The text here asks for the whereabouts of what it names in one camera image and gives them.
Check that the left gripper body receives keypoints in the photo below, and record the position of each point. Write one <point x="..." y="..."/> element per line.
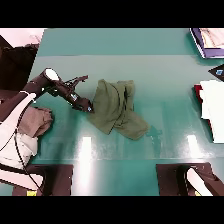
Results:
<point x="79" y="102"/>

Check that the green garment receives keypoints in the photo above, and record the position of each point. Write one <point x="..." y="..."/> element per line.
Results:
<point x="111" y="106"/>

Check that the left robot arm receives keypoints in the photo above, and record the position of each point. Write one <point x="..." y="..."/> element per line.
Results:
<point x="36" y="86"/>

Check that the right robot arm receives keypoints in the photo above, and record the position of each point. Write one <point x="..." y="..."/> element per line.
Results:
<point x="197" y="180"/>

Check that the brown garment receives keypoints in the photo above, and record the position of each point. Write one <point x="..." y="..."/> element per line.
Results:
<point x="37" y="120"/>

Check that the red garment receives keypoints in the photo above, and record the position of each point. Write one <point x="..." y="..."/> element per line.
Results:
<point x="198" y="91"/>

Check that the white garment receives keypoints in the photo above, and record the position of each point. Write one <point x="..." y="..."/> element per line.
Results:
<point x="215" y="106"/>

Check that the black garment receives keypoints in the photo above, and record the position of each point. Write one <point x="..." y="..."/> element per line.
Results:
<point x="218" y="72"/>

